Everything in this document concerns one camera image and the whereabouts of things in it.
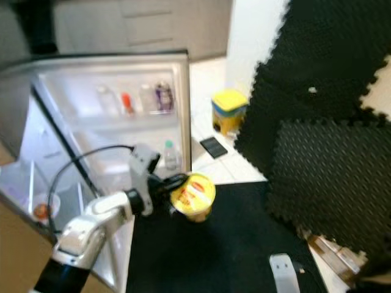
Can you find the diamond textured black foam mat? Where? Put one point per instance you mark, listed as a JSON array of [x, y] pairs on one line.
[[330, 183]]

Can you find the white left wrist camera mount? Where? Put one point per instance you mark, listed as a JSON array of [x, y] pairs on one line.
[[145, 165]]

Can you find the red capped small bottle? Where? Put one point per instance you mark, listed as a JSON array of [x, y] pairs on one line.
[[128, 102]]

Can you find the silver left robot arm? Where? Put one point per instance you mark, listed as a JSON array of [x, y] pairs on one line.
[[91, 232]]

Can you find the round orange brown fruit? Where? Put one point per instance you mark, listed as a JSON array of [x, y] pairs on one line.
[[43, 212]]

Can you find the yellow instant cup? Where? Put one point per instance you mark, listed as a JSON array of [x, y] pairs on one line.
[[194, 196]]

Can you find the clear glass jar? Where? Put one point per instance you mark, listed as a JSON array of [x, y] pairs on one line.
[[148, 99]]

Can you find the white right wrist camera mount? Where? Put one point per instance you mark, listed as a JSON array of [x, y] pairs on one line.
[[284, 273]]

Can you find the grey fridge lower door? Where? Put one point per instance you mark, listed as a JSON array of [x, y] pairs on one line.
[[98, 133]]

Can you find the green capped water bottle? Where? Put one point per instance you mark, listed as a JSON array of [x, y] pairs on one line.
[[170, 157]]

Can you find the grey kitchen cabinet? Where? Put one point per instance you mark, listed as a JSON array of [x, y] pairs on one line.
[[146, 24]]

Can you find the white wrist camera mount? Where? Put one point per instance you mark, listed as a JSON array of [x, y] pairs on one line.
[[284, 273], [145, 165]]

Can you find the large black foam puzzle mat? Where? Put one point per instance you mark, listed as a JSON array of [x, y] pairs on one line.
[[330, 49]]

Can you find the purple drink can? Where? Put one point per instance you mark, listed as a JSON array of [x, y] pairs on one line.
[[164, 97]]

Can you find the grey steel fridge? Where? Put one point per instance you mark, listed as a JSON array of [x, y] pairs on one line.
[[18, 262]]

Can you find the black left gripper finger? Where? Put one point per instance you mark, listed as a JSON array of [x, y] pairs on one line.
[[174, 178]]

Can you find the yellow bin blue band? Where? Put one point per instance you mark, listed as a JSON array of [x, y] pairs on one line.
[[229, 111]]

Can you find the black flat floor scale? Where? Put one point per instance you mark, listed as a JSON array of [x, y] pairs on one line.
[[214, 147]]

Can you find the small clear plastic bottle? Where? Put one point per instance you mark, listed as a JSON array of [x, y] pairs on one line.
[[107, 101]]

